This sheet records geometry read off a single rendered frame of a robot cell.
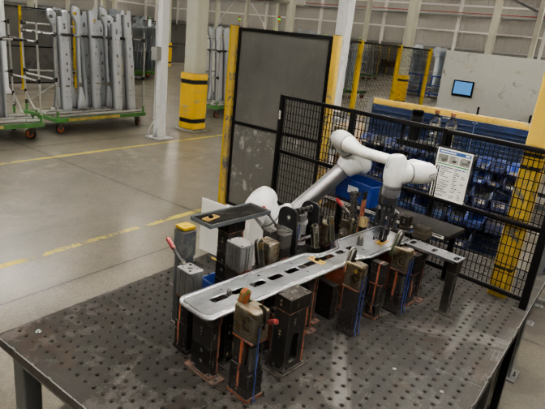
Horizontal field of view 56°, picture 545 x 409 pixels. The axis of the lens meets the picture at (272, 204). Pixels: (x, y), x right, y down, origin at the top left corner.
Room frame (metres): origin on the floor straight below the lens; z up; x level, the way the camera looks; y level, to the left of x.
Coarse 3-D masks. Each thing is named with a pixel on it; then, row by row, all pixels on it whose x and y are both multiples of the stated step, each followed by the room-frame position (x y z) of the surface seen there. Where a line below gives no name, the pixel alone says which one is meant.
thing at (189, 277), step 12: (192, 264) 1.81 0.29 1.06; (180, 276) 1.77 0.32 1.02; (192, 276) 1.73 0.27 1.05; (180, 288) 1.76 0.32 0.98; (192, 288) 1.74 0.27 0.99; (180, 312) 1.77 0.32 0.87; (180, 324) 1.76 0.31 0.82; (192, 324) 1.76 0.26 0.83; (180, 336) 1.75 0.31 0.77; (180, 348) 1.75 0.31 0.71
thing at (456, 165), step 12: (444, 156) 2.83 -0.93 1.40; (456, 156) 2.79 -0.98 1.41; (468, 156) 2.74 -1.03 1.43; (444, 168) 2.82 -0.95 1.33; (456, 168) 2.78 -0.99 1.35; (468, 168) 2.73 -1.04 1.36; (444, 180) 2.81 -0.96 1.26; (456, 180) 2.77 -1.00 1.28; (468, 180) 2.72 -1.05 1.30; (432, 192) 2.85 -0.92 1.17; (444, 192) 2.80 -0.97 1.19; (456, 192) 2.76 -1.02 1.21; (456, 204) 2.74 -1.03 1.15
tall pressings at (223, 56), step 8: (208, 32) 12.39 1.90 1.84; (216, 32) 12.25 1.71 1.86; (224, 32) 12.49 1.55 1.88; (216, 40) 12.25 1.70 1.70; (224, 40) 12.49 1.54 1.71; (216, 48) 12.26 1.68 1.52; (224, 48) 12.50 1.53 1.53; (216, 56) 12.25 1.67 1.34; (224, 56) 12.49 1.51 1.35; (216, 64) 12.24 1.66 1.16; (224, 64) 12.49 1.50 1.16; (208, 72) 12.41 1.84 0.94; (216, 72) 12.24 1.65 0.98; (224, 72) 12.48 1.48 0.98; (208, 80) 12.40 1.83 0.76; (216, 80) 12.23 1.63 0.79; (224, 80) 12.47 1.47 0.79; (208, 88) 12.38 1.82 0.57; (216, 88) 12.22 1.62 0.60; (224, 88) 12.47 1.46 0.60; (208, 96) 12.34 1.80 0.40; (216, 96) 12.22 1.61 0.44; (224, 96) 12.46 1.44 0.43
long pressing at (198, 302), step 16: (336, 240) 2.37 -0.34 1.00; (352, 240) 2.40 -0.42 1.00; (368, 240) 2.42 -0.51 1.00; (304, 256) 2.14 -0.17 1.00; (320, 256) 2.16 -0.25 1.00; (336, 256) 2.17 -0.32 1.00; (368, 256) 2.22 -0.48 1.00; (256, 272) 1.92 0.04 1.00; (272, 272) 1.94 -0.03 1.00; (304, 272) 1.97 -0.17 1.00; (320, 272) 2.00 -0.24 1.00; (208, 288) 1.74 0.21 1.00; (224, 288) 1.75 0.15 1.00; (256, 288) 1.78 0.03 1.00; (272, 288) 1.80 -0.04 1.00; (192, 304) 1.61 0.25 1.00; (208, 304) 1.62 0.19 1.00; (224, 304) 1.63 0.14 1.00; (208, 320) 1.53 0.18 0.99
